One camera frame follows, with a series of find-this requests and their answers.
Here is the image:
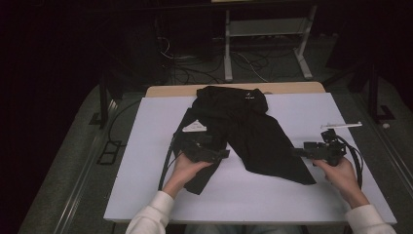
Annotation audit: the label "black floor frame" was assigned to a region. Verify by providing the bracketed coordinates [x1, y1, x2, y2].
[96, 139, 124, 166]

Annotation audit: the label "person's left hand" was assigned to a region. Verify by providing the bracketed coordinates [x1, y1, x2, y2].
[162, 152, 214, 200]

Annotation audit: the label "tangle of black floor cables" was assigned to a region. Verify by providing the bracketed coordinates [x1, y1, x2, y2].
[157, 35, 226, 86]

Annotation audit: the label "metal floor rail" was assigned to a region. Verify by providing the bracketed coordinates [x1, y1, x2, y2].
[354, 92, 413, 193]
[53, 98, 119, 234]

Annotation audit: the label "black pants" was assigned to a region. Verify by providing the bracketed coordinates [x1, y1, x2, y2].
[173, 85, 318, 196]

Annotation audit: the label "person's right hand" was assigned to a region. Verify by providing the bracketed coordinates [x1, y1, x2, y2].
[312, 157, 371, 210]

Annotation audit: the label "white floor cable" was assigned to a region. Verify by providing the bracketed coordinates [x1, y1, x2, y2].
[232, 50, 270, 83]

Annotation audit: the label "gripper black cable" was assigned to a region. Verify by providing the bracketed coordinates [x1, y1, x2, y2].
[158, 133, 183, 192]
[336, 134, 364, 190]

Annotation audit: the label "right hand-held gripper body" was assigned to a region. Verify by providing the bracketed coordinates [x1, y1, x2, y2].
[304, 121, 363, 168]

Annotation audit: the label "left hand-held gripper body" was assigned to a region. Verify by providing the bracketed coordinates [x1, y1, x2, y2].
[177, 119, 216, 164]

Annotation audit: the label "white metal stand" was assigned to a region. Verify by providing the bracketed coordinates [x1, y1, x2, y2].
[223, 4, 319, 82]

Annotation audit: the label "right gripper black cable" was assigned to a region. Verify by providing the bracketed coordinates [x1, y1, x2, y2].
[336, 134, 364, 190]

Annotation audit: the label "wooden table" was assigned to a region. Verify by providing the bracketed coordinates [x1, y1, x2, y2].
[144, 81, 326, 98]

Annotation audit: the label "white board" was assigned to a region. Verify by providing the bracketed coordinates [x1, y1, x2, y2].
[103, 92, 397, 226]

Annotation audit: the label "black floor cable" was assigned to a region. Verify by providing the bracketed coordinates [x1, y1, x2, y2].
[107, 98, 141, 146]

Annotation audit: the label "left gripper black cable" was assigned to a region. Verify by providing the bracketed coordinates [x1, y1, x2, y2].
[158, 133, 183, 192]

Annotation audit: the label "black metal stand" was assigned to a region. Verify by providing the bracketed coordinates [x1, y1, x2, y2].
[324, 59, 396, 124]
[89, 72, 120, 130]

